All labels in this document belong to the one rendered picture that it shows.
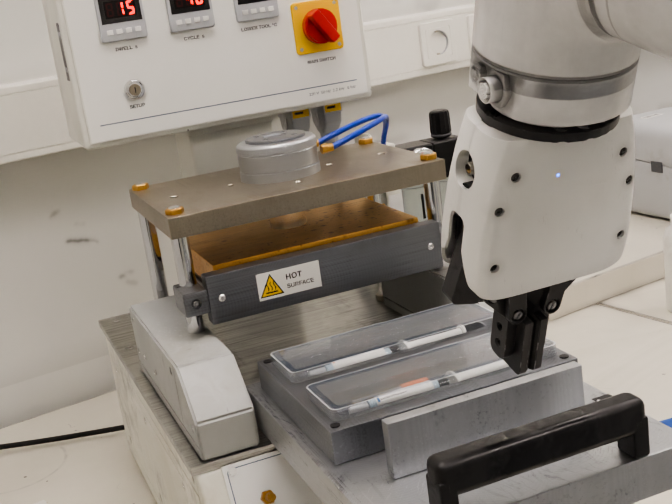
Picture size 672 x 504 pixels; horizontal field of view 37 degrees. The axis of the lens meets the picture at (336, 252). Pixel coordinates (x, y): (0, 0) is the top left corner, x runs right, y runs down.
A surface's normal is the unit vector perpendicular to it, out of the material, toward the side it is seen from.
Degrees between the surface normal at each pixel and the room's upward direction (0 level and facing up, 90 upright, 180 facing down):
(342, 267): 90
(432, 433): 90
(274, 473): 65
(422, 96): 90
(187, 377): 40
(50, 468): 0
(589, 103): 110
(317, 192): 90
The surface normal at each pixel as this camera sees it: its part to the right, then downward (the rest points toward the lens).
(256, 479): 0.28, -0.22
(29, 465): -0.14, -0.95
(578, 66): 0.10, 0.57
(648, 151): -0.90, 0.15
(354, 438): 0.37, 0.20
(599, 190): 0.41, 0.51
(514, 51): -0.63, 0.43
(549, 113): -0.22, 0.54
